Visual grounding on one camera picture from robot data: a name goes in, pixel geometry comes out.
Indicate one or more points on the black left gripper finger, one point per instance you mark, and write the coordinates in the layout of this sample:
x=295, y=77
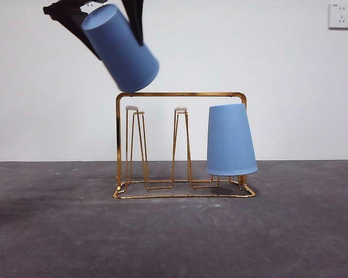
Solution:
x=69, y=17
x=136, y=17

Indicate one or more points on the blue ribbed plastic cup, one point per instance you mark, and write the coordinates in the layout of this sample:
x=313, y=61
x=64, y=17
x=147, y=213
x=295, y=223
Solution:
x=121, y=55
x=232, y=142

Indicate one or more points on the white wall socket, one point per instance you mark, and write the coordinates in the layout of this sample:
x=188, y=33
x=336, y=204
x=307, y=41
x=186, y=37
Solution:
x=90, y=7
x=340, y=16

